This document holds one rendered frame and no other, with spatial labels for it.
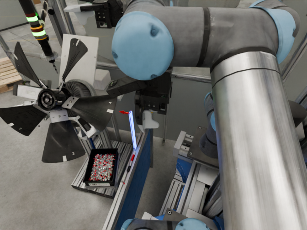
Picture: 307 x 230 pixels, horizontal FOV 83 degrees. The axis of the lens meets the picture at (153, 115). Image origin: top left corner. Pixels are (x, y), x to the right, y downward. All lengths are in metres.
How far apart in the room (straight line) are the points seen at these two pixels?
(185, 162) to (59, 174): 1.56
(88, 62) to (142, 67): 1.07
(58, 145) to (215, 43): 1.01
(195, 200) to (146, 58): 0.81
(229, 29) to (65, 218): 1.98
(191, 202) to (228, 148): 0.76
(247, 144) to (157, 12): 0.18
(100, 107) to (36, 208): 1.47
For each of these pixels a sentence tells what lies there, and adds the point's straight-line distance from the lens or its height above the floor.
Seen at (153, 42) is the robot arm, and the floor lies 1.74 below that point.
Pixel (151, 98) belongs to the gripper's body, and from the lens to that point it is 0.40.
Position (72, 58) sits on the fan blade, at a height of 1.38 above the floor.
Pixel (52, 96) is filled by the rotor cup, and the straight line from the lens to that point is 1.06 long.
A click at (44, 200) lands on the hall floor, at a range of 2.20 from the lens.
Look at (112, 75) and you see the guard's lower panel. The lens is 1.75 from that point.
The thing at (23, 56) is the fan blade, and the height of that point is 1.37.
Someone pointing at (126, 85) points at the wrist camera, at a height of 1.58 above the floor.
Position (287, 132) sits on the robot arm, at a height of 1.71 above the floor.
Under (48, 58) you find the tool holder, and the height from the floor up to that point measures 1.46.
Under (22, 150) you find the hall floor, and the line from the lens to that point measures 2.69.
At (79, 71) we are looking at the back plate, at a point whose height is 1.18.
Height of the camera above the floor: 1.83
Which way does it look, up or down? 46 degrees down
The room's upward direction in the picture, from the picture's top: straight up
